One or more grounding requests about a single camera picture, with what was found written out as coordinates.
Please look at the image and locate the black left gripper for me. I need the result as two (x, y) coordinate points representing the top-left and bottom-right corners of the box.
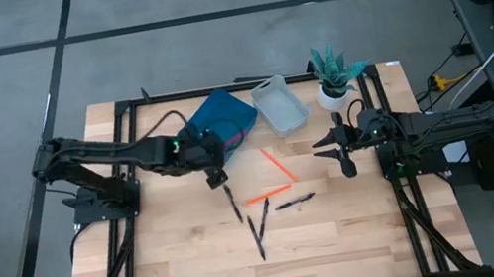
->
(175, 126), (235, 195)

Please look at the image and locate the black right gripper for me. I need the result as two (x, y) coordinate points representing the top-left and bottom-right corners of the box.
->
(307, 107), (376, 185)

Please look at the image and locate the red pencil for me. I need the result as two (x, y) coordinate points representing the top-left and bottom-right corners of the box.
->
(224, 130), (250, 152)

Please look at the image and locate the orange pencil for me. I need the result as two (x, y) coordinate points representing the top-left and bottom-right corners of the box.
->
(241, 183), (295, 208)
(259, 143), (301, 188)

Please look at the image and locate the black pen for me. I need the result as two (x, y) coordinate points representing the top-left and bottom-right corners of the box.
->
(272, 192), (318, 212)
(251, 197), (277, 243)
(222, 182), (245, 226)
(245, 213), (267, 263)

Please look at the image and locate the blue plastic tray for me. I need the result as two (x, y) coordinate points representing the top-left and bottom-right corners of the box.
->
(171, 82), (266, 171)

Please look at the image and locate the potted snake plant white pot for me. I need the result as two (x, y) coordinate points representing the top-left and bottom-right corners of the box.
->
(308, 35), (381, 115)

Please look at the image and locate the white plastic bin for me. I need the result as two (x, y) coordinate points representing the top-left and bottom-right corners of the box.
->
(247, 69), (316, 144)

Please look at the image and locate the white blue paper sheet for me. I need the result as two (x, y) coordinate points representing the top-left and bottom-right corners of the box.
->
(441, 140), (471, 168)

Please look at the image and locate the black floor box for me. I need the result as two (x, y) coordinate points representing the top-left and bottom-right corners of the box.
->
(450, 40), (474, 59)

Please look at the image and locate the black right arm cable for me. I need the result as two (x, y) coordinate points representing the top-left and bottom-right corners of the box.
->
(343, 96), (370, 129)

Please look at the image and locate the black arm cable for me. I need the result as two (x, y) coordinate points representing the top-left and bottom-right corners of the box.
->
(343, 96), (370, 129)
(141, 107), (192, 141)

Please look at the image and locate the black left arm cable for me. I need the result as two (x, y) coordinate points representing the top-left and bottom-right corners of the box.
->
(141, 107), (192, 141)

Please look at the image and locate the black aluminium table frame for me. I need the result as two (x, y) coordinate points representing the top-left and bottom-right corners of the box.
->
(39, 44), (484, 277)

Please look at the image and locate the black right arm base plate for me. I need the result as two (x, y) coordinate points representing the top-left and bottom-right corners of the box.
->
(375, 131), (450, 183)

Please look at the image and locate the yellow cable plug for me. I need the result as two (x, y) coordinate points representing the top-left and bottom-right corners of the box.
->
(430, 69), (468, 93)

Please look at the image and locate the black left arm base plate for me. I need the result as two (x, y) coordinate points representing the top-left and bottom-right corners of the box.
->
(60, 176), (145, 229)

